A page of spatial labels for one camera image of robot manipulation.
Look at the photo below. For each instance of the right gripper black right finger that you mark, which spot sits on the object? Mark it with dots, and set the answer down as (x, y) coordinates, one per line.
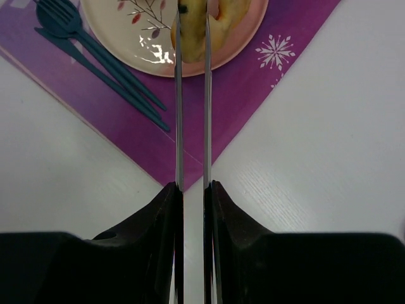
(244, 262)

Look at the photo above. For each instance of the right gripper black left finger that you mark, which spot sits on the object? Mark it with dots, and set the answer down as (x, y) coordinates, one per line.
(139, 260)

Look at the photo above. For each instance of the metal tongs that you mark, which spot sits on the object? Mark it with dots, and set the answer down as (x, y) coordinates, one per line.
(179, 126)

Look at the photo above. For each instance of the pale bagel bread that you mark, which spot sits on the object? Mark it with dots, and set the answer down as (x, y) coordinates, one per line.
(193, 16)

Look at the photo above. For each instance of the purple placemat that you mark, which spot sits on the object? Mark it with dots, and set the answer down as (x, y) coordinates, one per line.
(239, 87)

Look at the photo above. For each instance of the dark blue knife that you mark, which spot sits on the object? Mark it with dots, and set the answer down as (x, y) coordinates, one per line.
(68, 47)

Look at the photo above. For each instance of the pink cream plate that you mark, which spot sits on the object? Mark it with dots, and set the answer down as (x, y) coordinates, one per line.
(138, 33)

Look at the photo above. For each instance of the dark blue fork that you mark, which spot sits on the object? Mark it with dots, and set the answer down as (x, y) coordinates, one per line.
(62, 19)

